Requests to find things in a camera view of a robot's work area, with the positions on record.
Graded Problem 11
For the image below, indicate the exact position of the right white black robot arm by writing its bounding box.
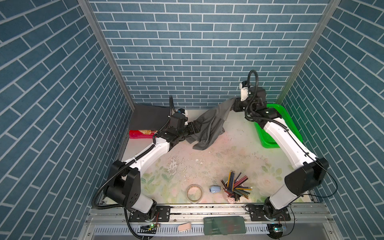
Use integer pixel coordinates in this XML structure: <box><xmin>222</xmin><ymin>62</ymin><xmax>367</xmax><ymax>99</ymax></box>
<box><xmin>234</xmin><ymin>86</ymin><xmax>329</xmax><ymax>220</ymax></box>

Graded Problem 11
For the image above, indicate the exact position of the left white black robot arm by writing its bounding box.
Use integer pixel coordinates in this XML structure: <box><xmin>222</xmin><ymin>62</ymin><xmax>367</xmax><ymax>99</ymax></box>
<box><xmin>99</xmin><ymin>113</ymin><xmax>202</xmax><ymax>219</ymax></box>

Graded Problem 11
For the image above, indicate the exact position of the folded dark grey t shirt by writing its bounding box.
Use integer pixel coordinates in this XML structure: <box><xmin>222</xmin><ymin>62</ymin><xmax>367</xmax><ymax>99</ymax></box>
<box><xmin>129</xmin><ymin>105</ymin><xmax>170</xmax><ymax>131</ymax></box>

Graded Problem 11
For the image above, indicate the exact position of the green plastic basket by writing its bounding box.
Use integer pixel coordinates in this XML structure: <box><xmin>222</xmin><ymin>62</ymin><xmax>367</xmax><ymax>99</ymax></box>
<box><xmin>255</xmin><ymin>104</ymin><xmax>304</xmax><ymax>149</ymax></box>

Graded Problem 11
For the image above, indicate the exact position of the folded red t shirt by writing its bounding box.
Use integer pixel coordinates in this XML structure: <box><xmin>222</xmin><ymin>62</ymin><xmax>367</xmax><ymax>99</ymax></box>
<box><xmin>129</xmin><ymin>130</ymin><xmax>157</xmax><ymax>139</ymax></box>

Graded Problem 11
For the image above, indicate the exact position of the roll of clear tape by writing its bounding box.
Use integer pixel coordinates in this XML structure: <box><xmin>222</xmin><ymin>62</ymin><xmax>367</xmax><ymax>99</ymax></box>
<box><xmin>186</xmin><ymin>184</ymin><xmax>203</xmax><ymax>204</ymax></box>

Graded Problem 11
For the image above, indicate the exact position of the small blue pencil sharpener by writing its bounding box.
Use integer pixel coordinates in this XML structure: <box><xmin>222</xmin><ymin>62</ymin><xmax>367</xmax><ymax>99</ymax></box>
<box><xmin>210</xmin><ymin>186</ymin><xmax>222</xmax><ymax>194</ymax></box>

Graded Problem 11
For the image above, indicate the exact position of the bundle of coloured pencils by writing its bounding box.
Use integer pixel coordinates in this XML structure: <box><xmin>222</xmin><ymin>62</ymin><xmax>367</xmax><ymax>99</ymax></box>
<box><xmin>221</xmin><ymin>171</ymin><xmax>253</xmax><ymax>203</ymax></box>

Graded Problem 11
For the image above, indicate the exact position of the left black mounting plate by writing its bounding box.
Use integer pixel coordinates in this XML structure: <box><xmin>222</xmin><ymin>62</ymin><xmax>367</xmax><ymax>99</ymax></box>
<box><xmin>129</xmin><ymin>205</ymin><xmax>171</xmax><ymax>223</ymax></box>

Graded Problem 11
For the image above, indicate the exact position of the black mounting plate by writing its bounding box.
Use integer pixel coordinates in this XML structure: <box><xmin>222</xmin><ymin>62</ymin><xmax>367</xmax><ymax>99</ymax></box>
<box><xmin>244</xmin><ymin>204</ymin><xmax>291</xmax><ymax>222</ymax></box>
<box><xmin>129</xmin><ymin>205</ymin><xmax>171</xmax><ymax>223</ymax></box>

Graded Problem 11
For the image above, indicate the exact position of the pink eraser block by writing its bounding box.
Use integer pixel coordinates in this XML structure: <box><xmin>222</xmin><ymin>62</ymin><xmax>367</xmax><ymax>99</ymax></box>
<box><xmin>177</xmin><ymin>223</ymin><xmax>192</xmax><ymax>232</ymax></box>

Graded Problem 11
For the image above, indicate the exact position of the left small circuit board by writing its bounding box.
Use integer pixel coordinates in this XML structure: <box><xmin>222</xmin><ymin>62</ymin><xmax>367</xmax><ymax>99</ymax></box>
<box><xmin>138</xmin><ymin>224</ymin><xmax>158</xmax><ymax>235</ymax></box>

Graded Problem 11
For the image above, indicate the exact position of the small circuit board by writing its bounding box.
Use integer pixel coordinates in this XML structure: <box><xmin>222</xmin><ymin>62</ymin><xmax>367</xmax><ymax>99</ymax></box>
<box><xmin>267</xmin><ymin>224</ymin><xmax>284</xmax><ymax>240</ymax></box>
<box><xmin>138</xmin><ymin>224</ymin><xmax>158</xmax><ymax>235</ymax></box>

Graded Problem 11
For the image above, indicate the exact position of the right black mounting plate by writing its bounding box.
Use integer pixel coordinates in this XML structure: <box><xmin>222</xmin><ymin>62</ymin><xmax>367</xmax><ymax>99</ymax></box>
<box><xmin>244</xmin><ymin>204</ymin><xmax>291</xmax><ymax>222</ymax></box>

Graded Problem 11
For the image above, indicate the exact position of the right small circuit board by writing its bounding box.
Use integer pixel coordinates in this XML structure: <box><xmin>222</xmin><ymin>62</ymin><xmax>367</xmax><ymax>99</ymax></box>
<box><xmin>267</xmin><ymin>224</ymin><xmax>284</xmax><ymax>240</ymax></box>

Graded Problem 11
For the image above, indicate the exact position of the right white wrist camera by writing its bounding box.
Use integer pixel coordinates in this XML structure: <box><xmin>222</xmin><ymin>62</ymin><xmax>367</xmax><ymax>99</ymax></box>
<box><xmin>239</xmin><ymin>81</ymin><xmax>249</xmax><ymax>102</ymax></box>

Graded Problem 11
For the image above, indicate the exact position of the left black corrugated cable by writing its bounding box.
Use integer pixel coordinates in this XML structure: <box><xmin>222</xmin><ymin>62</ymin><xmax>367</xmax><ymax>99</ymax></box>
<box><xmin>91</xmin><ymin>143</ymin><xmax>157</xmax><ymax>240</ymax></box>

